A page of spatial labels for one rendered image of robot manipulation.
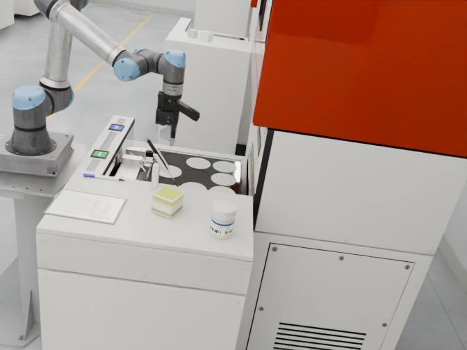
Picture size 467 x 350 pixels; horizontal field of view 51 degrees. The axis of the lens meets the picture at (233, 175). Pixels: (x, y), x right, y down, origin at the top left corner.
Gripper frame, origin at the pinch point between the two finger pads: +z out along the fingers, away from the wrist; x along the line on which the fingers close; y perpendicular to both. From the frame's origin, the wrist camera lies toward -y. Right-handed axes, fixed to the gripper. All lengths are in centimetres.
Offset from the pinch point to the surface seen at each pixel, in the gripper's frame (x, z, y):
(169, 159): -8.5, 11.3, 1.6
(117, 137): -9.8, 5.2, 23.0
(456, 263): -75, 94, -182
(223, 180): 3.7, 11.3, -20.9
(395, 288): 27, 37, -91
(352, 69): 25, -44, -53
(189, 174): 2.4, 11.4, -7.5
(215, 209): 51, -4, -17
